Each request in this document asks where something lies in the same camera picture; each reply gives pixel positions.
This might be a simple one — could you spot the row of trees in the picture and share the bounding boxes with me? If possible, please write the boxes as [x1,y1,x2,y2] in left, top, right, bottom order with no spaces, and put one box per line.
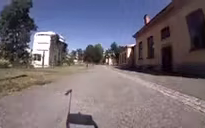
[69,41,123,65]

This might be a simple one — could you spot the small yellow building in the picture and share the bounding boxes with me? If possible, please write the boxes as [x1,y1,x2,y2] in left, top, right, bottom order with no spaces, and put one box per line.
[117,43,137,67]

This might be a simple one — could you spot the grey asphalt road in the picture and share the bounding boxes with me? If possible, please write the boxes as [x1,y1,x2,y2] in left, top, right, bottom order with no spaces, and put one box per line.
[0,64,205,128]

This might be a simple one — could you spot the white tall building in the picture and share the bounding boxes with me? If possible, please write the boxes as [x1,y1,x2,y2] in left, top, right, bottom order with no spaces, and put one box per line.
[30,31,70,69]

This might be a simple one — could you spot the long yellow building, dark windows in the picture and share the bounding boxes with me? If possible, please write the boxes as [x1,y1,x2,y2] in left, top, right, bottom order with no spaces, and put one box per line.
[132,0,205,80]

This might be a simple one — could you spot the dry grass verge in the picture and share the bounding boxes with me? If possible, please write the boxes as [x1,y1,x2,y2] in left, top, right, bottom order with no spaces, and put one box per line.
[0,64,88,102]

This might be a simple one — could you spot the grey asphalt pavement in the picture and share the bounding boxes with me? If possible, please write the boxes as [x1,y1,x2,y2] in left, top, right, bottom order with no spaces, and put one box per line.
[112,66,205,105]

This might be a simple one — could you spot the grey cobblestone strip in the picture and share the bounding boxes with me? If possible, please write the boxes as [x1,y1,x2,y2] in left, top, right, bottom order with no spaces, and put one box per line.
[108,66,205,117]

